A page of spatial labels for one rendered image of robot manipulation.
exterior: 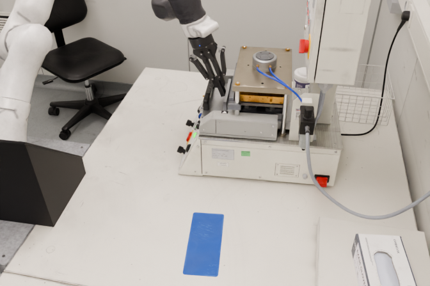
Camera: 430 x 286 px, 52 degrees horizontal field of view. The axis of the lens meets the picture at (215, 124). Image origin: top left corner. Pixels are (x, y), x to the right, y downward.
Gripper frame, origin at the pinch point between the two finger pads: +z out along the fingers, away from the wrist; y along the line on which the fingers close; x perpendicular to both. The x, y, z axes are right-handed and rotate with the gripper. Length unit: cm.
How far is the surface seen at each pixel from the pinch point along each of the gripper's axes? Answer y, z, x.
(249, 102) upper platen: -10.4, 2.9, 9.8
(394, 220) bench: -46, 45, 28
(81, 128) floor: 139, 59, -100
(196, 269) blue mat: 9, 26, 54
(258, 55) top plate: -16.0, -7.6, 0.2
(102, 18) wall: 111, 4, -147
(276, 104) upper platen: -18.2, 6.0, 9.9
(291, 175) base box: -16.8, 30.4, 16.8
